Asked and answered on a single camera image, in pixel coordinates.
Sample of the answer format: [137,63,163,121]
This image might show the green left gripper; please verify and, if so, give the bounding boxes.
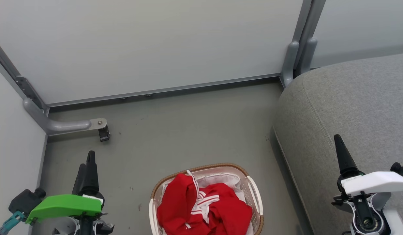
[25,150,104,225]

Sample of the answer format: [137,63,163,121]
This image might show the grey partition corner post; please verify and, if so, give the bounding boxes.
[280,0,326,88]

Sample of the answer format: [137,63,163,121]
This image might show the white laundry basket brown rim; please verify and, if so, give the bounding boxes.
[149,163,264,235]

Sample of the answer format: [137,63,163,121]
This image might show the red garment with white stripes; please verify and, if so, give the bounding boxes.
[157,173,253,235]

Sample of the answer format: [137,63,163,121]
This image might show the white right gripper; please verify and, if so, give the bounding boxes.
[334,134,403,196]

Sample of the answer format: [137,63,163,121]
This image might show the white cloth in basket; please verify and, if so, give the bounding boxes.
[161,170,254,235]

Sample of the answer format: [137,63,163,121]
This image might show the grey partition post with hinge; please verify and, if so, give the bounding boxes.
[0,36,49,115]

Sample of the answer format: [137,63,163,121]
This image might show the grey fabric sofa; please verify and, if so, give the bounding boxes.
[273,53,403,235]

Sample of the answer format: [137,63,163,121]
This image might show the grey partition foot bracket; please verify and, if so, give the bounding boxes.
[23,97,108,136]

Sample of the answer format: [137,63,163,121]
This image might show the teal cable connector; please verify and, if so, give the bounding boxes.
[0,211,26,235]

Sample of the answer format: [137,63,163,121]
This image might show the grey partition bottom rail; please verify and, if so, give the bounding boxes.
[46,73,282,109]

